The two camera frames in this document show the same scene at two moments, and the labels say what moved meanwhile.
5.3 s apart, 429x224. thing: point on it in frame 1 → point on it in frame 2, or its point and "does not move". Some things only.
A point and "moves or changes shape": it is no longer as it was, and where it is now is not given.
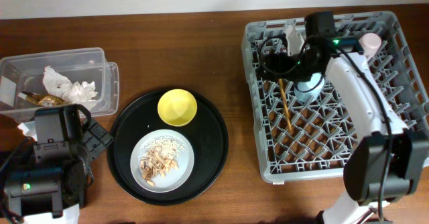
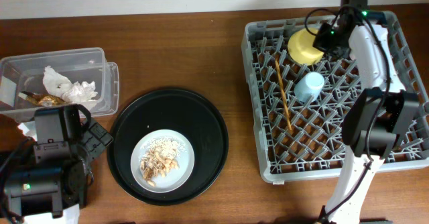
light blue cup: [308, 91] does not move
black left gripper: [97, 135] does not move
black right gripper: [284, 70] → [322, 43]
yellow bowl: [177, 107] moves or changes shape
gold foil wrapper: [42, 100] does not move
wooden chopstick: [285, 104] does not move
